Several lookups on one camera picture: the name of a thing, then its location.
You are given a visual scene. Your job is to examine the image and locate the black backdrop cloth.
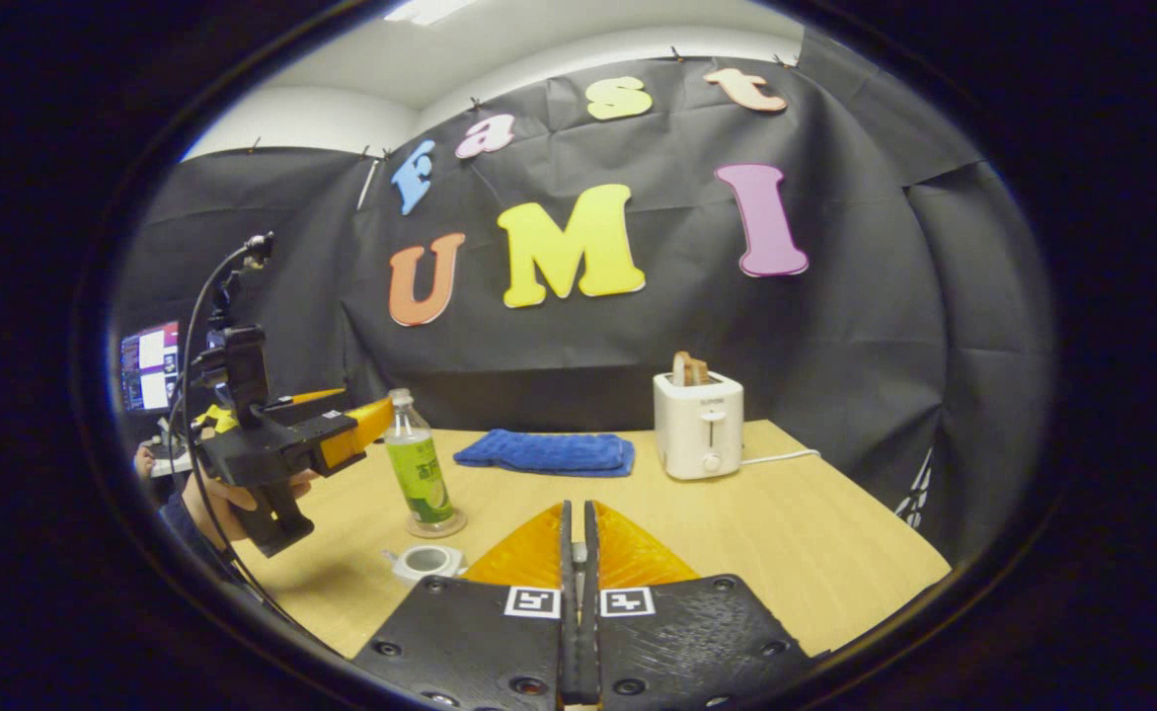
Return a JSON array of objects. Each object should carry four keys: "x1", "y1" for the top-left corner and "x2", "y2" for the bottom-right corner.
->
[{"x1": 108, "y1": 28, "x2": 1058, "y2": 572}]

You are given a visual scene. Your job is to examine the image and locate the computer monitor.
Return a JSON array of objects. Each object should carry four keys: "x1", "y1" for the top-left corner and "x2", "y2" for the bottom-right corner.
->
[{"x1": 118, "y1": 320, "x2": 186, "y2": 416}]

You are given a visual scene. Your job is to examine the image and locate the round cork coaster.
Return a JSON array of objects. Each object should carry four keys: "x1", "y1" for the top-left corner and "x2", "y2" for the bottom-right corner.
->
[{"x1": 403, "y1": 508, "x2": 469, "y2": 540}]

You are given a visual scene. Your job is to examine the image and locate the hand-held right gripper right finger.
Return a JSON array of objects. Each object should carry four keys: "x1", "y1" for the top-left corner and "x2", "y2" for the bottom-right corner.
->
[{"x1": 578, "y1": 500, "x2": 818, "y2": 711}]

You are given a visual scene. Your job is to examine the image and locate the white toaster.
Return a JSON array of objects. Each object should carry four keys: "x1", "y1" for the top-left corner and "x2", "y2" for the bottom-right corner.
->
[{"x1": 653, "y1": 370, "x2": 746, "y2": 483}]

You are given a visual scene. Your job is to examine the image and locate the blue towel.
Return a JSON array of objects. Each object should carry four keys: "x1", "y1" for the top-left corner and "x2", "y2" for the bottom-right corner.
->
[{"x1": 452, "y1": 428, "x2": 637, "y2": 479}]

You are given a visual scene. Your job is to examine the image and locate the ceiling light panel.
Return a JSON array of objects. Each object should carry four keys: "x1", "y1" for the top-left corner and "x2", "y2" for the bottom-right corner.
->
[{"x1": 383, "y1": 0, "x2": 479, "y2": 27}]

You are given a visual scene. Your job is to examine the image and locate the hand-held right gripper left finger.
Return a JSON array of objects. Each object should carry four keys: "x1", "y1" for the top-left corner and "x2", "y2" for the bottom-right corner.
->
[{"x1": 351, "y1": 500, "x2": 581, "y2": 711}]

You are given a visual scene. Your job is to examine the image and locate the green label water bottle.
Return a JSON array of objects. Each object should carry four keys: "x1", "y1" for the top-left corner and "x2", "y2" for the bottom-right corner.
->
[{"x1": 383, "y1": 387, "x2": 457, "y2": 530}]

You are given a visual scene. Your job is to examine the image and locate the white lattice object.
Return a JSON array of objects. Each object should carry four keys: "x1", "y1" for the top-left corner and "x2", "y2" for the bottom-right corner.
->
[{"x1": 892, "y1": 446, "x2": 937, "y2": 526}]

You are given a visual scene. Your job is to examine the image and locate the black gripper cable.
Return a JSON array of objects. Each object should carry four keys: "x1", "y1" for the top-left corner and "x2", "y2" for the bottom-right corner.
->
[{"x1": 172, "y1": 237, "x2": 288, "y2": 618}]

